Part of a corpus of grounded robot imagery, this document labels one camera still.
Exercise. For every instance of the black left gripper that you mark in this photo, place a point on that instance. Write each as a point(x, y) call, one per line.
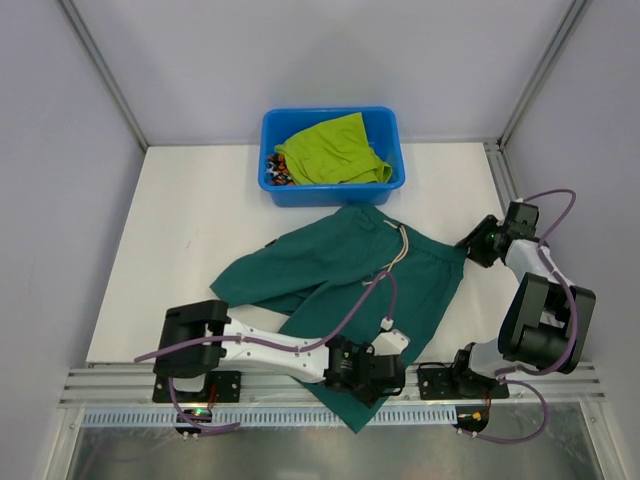
point(382, 375)

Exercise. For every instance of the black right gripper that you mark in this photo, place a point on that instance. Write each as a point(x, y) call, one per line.
point(478, 240)

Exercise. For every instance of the dark green shorts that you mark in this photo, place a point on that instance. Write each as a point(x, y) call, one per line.
point(315, 275)

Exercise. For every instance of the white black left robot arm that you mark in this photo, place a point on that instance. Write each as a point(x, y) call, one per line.
point(200, 337)

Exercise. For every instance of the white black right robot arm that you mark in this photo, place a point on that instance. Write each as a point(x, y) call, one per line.
point(545, 326)

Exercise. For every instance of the lime green shorts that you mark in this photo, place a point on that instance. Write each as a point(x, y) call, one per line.
point(335, 151)

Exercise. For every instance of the orange black patterned shorts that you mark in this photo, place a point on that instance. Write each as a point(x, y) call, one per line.
point(277, 170)

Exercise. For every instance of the right controller board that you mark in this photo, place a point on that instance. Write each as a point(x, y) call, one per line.
point(471, 420)

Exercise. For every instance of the controller board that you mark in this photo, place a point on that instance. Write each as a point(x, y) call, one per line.
point(471, 420)
point(197, 415)

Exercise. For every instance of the blue plastic bin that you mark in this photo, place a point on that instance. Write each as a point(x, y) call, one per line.
point(381, 127)

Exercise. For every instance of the left controller board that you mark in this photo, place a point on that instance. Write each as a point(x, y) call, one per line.
point(197, 415)

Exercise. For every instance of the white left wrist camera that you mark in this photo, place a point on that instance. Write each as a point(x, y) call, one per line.
point(390, 343)

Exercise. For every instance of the right side aluminium rail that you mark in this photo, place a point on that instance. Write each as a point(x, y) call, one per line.
point(501, 172)

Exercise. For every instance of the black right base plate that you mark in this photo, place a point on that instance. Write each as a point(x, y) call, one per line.
point(440, 382)

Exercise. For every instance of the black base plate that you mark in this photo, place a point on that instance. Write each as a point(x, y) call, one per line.
point(217, 386)
point(440, 382)

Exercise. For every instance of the grey slotted cable duct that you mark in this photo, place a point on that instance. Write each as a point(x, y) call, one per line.
point(255, 417)

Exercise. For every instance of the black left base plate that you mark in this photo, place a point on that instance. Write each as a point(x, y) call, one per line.
point(217, 386)

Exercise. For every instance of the right aluminium frame post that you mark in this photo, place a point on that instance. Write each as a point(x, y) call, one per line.
point(544, 67)

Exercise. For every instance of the aluminium frame post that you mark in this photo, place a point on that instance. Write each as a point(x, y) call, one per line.
point(82, 33)
point(544, 67)

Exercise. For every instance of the aluminium mounting rail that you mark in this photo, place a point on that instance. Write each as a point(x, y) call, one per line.
point(111, 385)

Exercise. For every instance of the left aluminium frame post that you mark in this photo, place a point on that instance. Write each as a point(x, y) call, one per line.
point(82, 33)

